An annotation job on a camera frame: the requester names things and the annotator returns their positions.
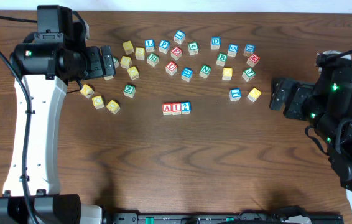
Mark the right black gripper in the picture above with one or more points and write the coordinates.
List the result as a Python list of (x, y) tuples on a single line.
[(301, 91)]

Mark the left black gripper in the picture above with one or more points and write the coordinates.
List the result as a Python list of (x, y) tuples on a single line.
[(96, 70)]

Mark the red letter A block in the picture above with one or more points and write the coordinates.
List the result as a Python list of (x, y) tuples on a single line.
[(167, 109)]

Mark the red letter I block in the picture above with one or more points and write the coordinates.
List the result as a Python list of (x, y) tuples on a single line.
[(176, 108)]

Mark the blue number 2 block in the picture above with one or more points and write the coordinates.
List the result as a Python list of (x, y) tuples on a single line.
[(186, 107)]

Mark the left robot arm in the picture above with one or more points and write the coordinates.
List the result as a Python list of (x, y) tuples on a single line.
[(43, 66)]

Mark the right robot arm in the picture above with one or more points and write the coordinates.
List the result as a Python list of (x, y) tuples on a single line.
[(327, 107)]

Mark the green block near left gripper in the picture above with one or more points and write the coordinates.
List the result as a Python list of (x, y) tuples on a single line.
[(116, 62)]

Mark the yellow block middle left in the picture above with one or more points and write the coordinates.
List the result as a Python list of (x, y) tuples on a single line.
[(126, 62)]

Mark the yellow letter K block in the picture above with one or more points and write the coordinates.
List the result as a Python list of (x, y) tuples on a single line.
[(87, 91)]

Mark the yellow block top left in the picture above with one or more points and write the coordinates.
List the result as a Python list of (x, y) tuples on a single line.
[(128, 47)]

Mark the yellow block lower middle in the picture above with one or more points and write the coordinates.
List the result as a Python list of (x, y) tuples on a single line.
[(133, 73)]

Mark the yellow block lower right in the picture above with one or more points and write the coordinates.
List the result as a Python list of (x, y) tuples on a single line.
[(254, 94)]

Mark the yellow letter C block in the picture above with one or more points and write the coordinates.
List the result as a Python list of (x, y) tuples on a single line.
[(98, 102)]

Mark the green letter Z block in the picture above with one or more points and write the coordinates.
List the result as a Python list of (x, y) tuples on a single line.
[(129, 91)]

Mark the yellow letter S block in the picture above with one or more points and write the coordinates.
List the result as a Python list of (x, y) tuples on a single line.
[(140, 53)]

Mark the yellow letter O block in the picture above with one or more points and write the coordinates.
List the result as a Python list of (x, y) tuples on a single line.
[(113, 107)]

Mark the green letter J block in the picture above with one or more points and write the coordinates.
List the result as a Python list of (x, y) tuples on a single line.
[(248, 74)]

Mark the green letter R block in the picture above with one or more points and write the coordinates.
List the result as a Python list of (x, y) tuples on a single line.
[(152, 59)]

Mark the blue letter L block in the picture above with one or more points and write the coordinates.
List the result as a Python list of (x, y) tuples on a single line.
[(149, 45)]

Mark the red letter M block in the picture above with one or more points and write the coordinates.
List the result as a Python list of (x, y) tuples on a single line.
[(253, 60)]

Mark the blue letter T block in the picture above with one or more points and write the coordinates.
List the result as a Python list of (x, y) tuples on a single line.
[(235, 94)]

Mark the blue letter P block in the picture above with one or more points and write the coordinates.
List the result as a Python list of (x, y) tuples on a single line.
[(164, 46)]

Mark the yellow letter G block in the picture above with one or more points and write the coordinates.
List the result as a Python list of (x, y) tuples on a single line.
[(227, 73)]

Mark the red letter U block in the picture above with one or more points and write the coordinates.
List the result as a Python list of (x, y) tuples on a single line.
[(171, 68)]

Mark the red letter E block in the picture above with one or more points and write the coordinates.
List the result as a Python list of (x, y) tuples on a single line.
[(176, 53)]

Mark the blue letter S block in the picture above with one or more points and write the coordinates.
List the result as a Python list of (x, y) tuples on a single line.
[(233, 50)]

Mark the green letter B block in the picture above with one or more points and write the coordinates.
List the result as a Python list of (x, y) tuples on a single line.
[(221, 59)]

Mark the blue block top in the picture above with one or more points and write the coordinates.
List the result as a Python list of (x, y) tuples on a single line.
[(179, 37)]

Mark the blue letter H block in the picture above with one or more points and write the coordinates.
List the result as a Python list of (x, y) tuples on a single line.
[(187, 74)]

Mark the green letter N block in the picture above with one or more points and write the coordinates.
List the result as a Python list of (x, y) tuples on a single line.
[(205, 71)]

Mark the green number 4 block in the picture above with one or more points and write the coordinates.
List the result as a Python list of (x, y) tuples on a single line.
[(193, 48)]

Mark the blue letter D block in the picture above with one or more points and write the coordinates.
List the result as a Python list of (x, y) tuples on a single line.
[(215, 43)]

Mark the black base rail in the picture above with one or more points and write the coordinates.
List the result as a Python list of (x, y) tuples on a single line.
[(292, 214)]

